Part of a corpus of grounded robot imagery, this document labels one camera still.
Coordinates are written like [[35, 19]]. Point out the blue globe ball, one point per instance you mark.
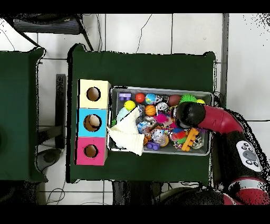
[[150, 99]]

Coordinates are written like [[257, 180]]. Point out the black upright panel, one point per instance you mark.
[[60, 105]]

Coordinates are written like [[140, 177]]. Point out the brown toy football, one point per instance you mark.
[[174, 100]]

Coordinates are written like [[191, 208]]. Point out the dark green table cloth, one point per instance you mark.
[[147, 69]]

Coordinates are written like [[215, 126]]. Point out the small orange basketball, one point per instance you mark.
[[150, 110]]

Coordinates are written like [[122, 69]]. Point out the silver soda can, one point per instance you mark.
[[162, 106]]

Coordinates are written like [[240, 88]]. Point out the orange toy building block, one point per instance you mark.
[[189, 140]]

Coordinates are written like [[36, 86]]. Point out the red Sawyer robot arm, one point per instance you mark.
[[219, 120]]

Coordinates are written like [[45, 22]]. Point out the wooden box with three holes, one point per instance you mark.
[[82, 131]]

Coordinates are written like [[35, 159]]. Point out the green cloth side table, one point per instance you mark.
[[19, 105]]

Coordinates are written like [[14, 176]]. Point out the black office chair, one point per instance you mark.
[[46, 26]]

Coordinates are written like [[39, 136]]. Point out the yellow plastic ball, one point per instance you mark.
[[129, 105]]

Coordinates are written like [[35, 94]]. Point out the clear mesh bin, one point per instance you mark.
[[115, 104]]

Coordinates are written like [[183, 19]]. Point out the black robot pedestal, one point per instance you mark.
[[135, 194]]

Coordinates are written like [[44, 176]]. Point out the cream waffle cloth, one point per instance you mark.
[[126, 137]]

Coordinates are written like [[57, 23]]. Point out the dark round floor base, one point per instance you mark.
[[49, 157]]

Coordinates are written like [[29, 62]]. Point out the purple toy building block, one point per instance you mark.
[[124, 96]]

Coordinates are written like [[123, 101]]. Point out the red-orange ball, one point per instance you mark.
[[140, 97]]

